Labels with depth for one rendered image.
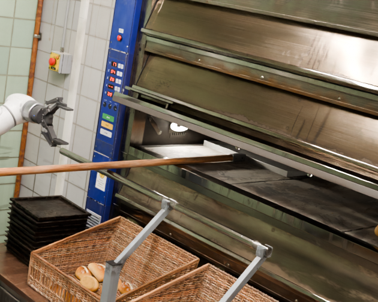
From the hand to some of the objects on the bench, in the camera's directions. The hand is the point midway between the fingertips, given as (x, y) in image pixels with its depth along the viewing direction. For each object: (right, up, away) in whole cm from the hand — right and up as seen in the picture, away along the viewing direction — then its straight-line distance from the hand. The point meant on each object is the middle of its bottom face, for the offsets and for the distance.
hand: (66, 126), depth 293 cm
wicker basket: (+52, -90, -9) cm, 105 cm away
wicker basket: (+12, -74, +32) cm, 82 cm away
